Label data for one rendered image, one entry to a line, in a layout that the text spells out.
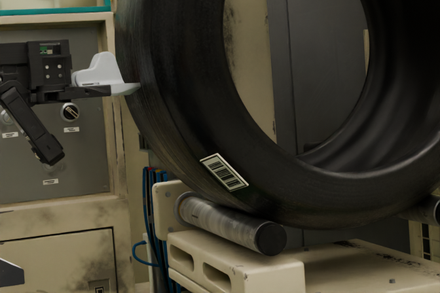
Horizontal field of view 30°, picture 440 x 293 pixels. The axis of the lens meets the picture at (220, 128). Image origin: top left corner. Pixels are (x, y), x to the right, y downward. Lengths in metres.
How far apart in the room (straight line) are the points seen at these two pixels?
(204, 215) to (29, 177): 0.50
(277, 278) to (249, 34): 0.53
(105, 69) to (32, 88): 0.10
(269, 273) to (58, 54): 0.40
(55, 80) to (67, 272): 0.65
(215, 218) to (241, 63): 0.34
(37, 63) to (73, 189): 0.65
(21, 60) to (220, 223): 0.37
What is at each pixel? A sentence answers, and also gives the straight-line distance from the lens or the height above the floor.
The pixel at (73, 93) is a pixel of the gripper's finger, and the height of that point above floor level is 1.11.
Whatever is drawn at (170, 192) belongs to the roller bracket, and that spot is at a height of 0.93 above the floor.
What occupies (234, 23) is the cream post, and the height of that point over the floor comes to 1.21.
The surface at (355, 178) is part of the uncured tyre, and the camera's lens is 1.12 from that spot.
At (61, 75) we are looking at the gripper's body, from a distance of 1.08.
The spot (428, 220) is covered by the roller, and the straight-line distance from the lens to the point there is 1.24.
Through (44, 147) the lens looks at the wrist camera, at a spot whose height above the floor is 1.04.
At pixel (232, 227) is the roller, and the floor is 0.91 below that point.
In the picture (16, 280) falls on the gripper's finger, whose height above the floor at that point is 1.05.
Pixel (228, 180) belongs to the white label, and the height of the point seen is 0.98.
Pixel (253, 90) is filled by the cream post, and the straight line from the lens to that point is 1.47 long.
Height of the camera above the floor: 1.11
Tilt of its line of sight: 3 degrees down
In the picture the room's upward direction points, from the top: 4 degrees counter-clockwise
